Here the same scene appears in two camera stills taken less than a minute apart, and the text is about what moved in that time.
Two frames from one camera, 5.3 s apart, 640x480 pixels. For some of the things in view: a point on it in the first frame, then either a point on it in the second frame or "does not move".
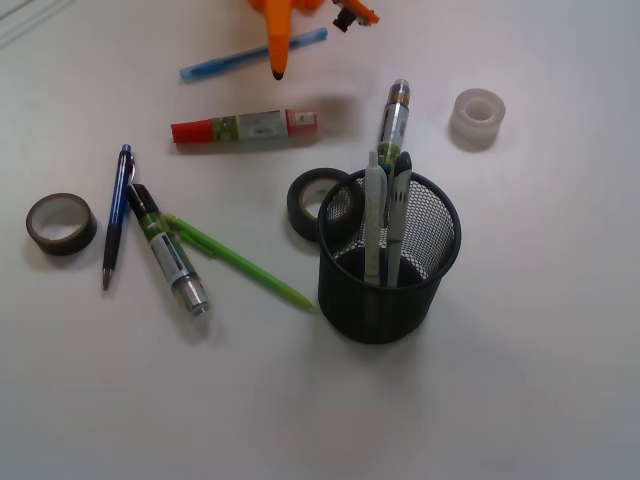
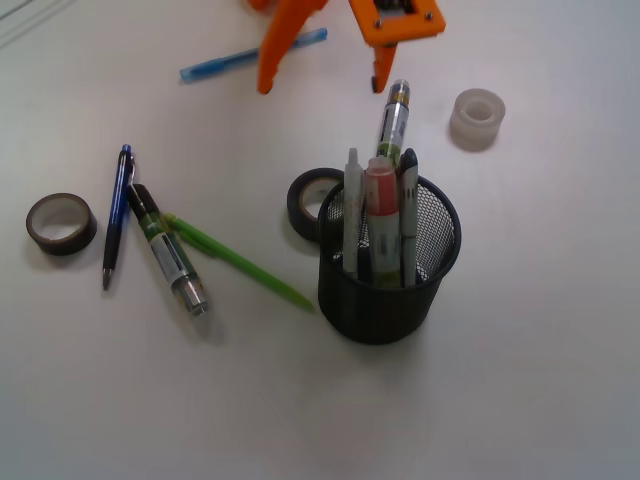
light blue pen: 226,64 does not move
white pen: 376,205 -> 352,215
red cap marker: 259,126 -> 383,222
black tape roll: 306,224 does not move
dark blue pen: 125,176 does not move
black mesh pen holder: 431,244 does not move
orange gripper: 279,19 -> 386,22
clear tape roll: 476,118 does not move
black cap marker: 182,276 does not move
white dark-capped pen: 398,206 -> 408,199
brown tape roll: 61,224 does not move
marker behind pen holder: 395,120 does not move
